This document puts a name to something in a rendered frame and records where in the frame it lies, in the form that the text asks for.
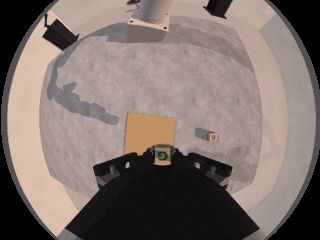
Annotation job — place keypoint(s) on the tan flat mat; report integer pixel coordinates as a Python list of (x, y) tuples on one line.
[(144, 130)]

